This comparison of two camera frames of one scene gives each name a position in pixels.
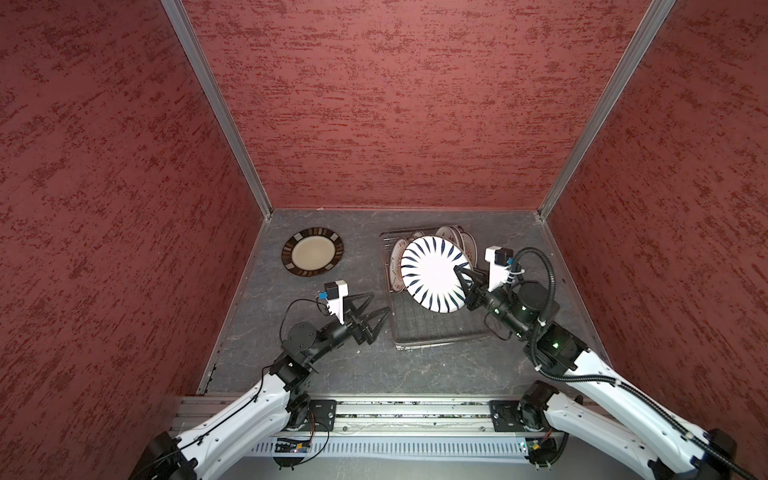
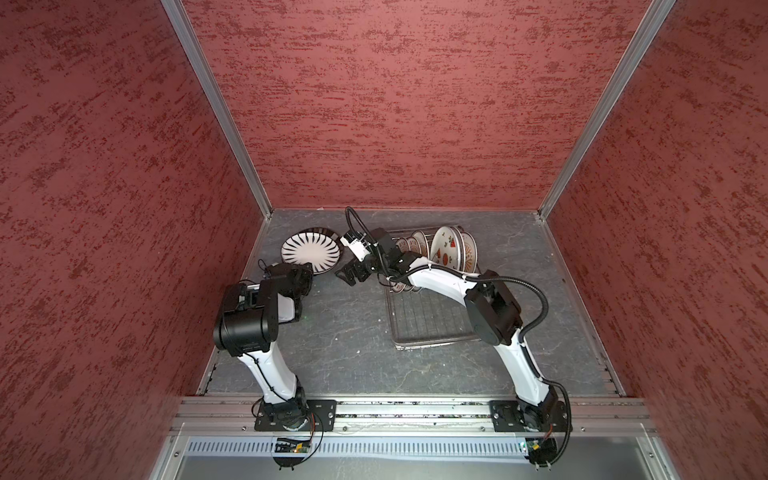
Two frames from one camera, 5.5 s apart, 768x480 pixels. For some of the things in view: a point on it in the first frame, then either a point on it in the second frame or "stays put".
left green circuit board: x=286 y=447 stays put
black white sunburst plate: x=429 y=277 -> x=320 y=247
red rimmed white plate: x=471 y=245 stays put
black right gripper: x=474 y=294 -> x=363 y=274
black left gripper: x=354 y=310 -> x=306 y=270
